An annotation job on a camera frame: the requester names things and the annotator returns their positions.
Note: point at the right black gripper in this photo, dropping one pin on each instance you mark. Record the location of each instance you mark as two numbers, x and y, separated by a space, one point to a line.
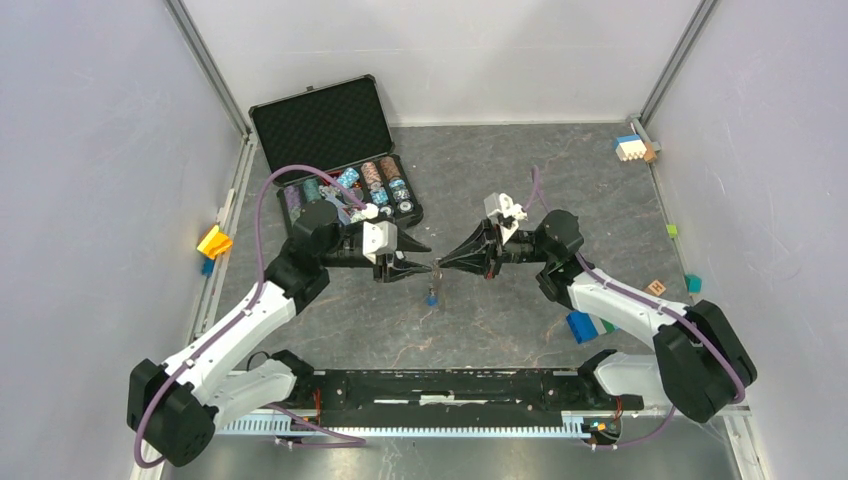
482 252

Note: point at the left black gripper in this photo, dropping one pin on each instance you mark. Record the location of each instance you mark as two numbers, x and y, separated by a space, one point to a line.
395 268

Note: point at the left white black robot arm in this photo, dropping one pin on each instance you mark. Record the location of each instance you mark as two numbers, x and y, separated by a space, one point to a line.
175 407

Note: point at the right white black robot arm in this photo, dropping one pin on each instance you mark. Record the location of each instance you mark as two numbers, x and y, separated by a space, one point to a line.
702 364

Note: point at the blue green white brick stack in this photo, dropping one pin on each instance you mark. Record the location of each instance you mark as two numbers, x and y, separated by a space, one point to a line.
586 327

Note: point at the black poker chip case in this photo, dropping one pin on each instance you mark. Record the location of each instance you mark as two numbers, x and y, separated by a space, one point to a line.
341 129

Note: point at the small wooden letter cube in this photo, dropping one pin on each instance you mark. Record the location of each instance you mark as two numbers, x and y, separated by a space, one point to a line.
656 288

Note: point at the blue white brick block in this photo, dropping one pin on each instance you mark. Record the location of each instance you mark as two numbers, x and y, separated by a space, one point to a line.
630 147

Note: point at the yellow orange block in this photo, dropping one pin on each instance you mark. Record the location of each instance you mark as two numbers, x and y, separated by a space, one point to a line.
214 243

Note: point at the small blue block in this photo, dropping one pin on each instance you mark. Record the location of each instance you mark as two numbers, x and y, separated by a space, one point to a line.
208 266

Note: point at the small teal cube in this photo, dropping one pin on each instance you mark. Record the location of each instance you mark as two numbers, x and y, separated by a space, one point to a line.
693 283

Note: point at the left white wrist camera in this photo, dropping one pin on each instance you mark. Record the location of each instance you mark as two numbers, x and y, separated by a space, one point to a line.
378 239

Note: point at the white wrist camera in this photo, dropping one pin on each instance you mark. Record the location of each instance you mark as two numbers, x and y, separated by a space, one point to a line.
505 214
378 239

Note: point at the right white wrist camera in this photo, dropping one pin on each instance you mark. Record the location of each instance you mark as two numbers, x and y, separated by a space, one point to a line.
505 214

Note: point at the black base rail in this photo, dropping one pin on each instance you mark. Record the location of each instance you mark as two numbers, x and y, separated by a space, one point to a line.
451 398

